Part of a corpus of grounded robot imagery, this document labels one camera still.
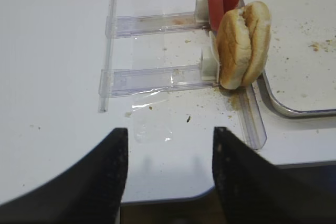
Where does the bun half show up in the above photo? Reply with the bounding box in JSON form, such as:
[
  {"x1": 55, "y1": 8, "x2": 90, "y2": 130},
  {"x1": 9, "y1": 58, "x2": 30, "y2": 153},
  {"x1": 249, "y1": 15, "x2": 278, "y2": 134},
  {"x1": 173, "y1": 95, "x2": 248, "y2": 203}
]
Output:
[
  {"x1": 241, "y1": 1, "x2": 271, "y2": 87},
  {"x1": 216, "y1": 8, "x2": 251, "y2": 90}
]

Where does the clear acrylic left rack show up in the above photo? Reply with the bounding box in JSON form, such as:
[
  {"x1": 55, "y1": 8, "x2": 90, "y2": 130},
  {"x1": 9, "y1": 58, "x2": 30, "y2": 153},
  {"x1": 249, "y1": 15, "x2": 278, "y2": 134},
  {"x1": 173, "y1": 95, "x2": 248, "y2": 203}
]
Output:
[{"x1": 98, "y1": 0, "x2": 268, "y2": 150}]

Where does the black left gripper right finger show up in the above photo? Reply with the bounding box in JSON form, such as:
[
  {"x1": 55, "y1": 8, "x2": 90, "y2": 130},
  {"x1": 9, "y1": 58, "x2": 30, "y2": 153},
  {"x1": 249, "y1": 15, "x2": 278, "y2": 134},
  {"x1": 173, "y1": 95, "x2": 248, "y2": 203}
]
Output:
[{"x1": 212, "y1": 127, "x2": 335, "y2": 223}]

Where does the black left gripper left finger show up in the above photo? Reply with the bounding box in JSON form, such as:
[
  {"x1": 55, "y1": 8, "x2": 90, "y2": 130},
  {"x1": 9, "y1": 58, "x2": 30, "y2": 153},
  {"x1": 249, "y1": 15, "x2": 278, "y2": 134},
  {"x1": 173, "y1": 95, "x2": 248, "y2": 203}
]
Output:
[{"x1": 1, "y1": 128, "x2": 129, "y2": 223}]

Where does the metal serving tray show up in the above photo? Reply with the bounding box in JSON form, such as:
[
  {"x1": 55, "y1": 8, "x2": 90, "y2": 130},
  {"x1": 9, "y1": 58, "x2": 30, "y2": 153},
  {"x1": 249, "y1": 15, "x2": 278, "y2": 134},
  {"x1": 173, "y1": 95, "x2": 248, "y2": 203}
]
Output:
[{"x1": 244, "y1": 0, "x2": 335, "y2": 117}]

